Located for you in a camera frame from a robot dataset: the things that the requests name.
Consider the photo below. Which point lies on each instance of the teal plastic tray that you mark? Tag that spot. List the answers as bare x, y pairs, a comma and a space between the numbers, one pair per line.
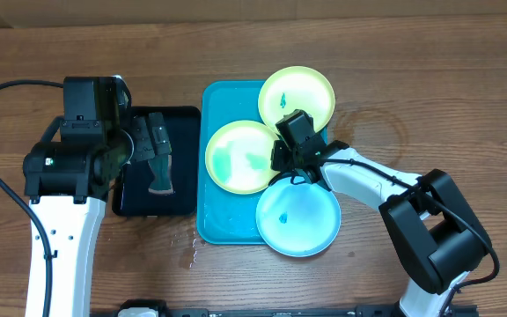
225, 218

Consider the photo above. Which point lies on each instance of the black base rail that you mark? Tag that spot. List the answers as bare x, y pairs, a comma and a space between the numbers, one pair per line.
157, 307

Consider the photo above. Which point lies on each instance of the light blue plate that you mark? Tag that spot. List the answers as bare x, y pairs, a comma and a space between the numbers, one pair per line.
298, 220

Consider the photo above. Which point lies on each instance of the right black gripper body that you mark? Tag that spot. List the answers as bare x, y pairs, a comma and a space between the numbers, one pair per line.
287, 158

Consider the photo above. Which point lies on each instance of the yellow-green plate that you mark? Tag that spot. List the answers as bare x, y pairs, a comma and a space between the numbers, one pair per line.
296, 87
238, 157

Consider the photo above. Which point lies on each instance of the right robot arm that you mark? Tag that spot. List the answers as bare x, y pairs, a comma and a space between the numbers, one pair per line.
439, 241

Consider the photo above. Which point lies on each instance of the yellow-green plate top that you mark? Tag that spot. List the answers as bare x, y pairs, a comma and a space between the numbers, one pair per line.
296, 87

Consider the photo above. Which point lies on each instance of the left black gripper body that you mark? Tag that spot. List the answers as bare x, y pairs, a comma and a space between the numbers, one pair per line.
143, 148

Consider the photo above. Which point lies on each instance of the black plastic tray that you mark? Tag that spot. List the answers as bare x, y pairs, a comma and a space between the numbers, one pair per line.
131, 195

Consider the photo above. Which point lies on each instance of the green scrubbing sponge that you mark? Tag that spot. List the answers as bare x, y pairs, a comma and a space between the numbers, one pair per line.
161, 167

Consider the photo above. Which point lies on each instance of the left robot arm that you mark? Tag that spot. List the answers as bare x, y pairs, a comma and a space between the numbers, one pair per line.
68, 175

